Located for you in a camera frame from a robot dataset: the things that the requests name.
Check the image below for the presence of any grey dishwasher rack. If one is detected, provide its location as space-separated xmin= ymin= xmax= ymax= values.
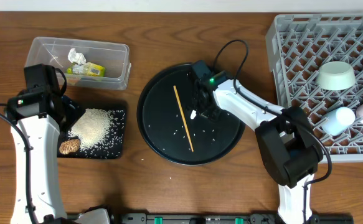
xmin=265 ymin=13 xmax=363 ymax=162

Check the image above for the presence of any yellow snack wrapper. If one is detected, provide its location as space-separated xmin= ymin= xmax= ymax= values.
xmin=67 ymin=62 xmax=106 ymax=77

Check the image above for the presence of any pile of white rice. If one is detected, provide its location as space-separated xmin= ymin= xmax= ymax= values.
xmin=68 ymin=108 xmax=126 ymax=156

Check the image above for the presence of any wooden chopstick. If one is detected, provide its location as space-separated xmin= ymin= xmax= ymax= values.
xmin=173 ymin=85 xmax=194 ymax=152

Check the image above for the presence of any brown shiitake mushroom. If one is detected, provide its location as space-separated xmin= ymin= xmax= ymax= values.
xmin=59 ymin=139 xmax=81 ymax=155

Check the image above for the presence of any blue plastic cup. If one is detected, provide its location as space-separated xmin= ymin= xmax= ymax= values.
xmin=321 ymin=107 xmax=356 ymax=136

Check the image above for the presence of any white tissue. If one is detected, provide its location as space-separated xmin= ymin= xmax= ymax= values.
xmin=67 ymin=48 xmax=87 ymax=65

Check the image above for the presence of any round black tray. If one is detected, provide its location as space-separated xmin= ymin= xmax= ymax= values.
xmin=137 ymin=63 xmax=245 ymax=166

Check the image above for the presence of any mint green bowl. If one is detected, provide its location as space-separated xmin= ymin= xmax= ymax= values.
xmin=316 ymin=61 xmax=356 ymax=91

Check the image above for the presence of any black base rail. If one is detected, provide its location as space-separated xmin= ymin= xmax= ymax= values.
xmin=44 ymin=205 xmax=354 ymax=224

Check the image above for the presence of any black rectangular tray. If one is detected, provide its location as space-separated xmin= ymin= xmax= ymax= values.
xmin=56 ymin=95 xmax=128 ymax=160

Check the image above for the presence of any white plastic knife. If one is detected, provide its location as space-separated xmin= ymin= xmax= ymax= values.
xmin=190 ymin=110 xmax=197 ymax=119

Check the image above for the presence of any clear plastic bin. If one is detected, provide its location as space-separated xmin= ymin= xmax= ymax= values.
xmin=25 ymin=37 xmax=131 ymax=90

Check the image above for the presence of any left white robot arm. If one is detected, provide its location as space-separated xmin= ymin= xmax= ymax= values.
xmin=5 ymin=64 xmax=67 ymax=223

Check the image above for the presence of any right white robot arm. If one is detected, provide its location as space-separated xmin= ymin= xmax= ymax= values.
xmin=188 ymin=60 xmax=324 ymax=223

